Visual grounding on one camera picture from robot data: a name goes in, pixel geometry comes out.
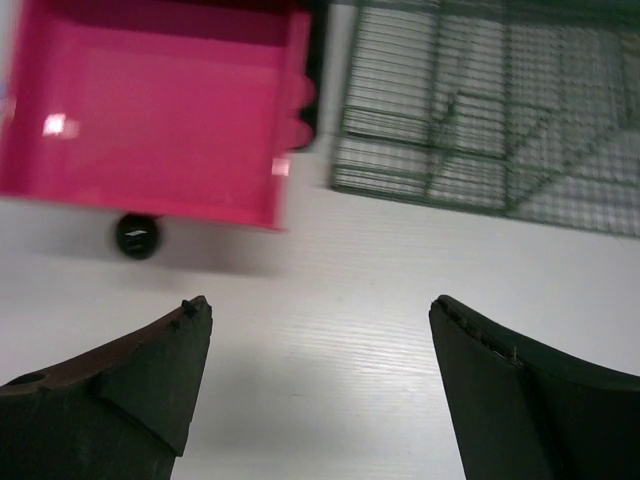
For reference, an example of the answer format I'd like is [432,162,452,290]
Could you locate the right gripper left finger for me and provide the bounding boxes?
[1,296,213,479]

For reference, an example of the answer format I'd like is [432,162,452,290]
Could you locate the green wire mesh organizer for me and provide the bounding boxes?
[329,1,639,238]

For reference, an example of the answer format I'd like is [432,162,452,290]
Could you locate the pink bottom drawer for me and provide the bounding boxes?
[286,118,315,151]

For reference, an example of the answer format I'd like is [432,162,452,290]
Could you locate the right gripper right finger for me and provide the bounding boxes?
[429,295,639,479]

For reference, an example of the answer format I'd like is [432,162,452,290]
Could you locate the black drawer cabinet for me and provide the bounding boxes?
[298,0,330,151]

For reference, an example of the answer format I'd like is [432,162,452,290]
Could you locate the pink top drawer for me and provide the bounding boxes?
[1,1,311,259]

